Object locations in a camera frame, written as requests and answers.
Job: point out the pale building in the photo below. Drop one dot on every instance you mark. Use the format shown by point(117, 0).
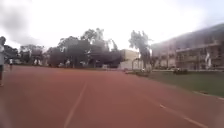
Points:
point(128, 56)

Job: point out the row of trees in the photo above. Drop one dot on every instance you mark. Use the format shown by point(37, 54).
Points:
point(90, 46)

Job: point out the red running track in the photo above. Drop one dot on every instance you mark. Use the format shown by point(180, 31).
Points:
point(110, 100)

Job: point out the green grass field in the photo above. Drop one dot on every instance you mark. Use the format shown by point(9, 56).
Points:
point(193, 81)

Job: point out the long multi-storey building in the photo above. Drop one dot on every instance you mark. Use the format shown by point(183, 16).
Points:
point(193, 46)

